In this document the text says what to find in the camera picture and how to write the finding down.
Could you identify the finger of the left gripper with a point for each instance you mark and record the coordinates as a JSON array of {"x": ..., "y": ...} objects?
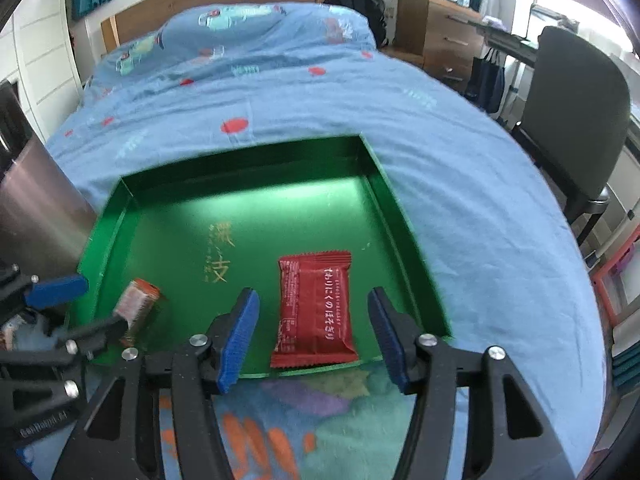
[
  {"x": 52, "y": 293},
  {"x": 94, "y": 338}
]

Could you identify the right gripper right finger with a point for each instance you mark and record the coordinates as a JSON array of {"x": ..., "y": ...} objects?
[{"x": 420, "y": 365}]

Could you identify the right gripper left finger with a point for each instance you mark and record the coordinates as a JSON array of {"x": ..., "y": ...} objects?
[{"x": 198, "y": 373}]

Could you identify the small orange-brown snack bar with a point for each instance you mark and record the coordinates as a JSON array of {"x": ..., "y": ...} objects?
[{"x": 134, "y": 305}]

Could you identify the red snack packet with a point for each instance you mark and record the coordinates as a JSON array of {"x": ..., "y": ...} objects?
[{"x": 314, "y": 327}]

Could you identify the black and steel kettle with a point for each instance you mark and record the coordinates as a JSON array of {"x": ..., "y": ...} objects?
[{"x": 45, "y": 222}]

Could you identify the blue patterned duvet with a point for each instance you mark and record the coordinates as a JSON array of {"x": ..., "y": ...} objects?
[{"x": 503, "y": 258}]

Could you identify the green shallow tray box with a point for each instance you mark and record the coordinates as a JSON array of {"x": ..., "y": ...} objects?
[{"x": 204, "y": 228}]

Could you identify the dark blue hanging bag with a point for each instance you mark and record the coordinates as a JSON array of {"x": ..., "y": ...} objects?
[{"x": 487, "y": 81}]

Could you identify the dark grey office chair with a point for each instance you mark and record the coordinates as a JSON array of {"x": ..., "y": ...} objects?
[{"x": 575, "y": 121}]

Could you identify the wooden drawer cabinet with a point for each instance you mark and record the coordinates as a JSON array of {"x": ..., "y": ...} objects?
[{"x": 439, "y": 37}]

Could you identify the glass desk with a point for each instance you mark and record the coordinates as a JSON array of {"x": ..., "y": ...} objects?
[{"x": 521, "y": 49}]

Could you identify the black backpack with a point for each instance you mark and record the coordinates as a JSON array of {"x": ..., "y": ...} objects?
[{"x": 373, "y": 11}]

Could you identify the red frame stool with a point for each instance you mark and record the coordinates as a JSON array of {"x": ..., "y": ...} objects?
[{"x": 617, "y": 281}]

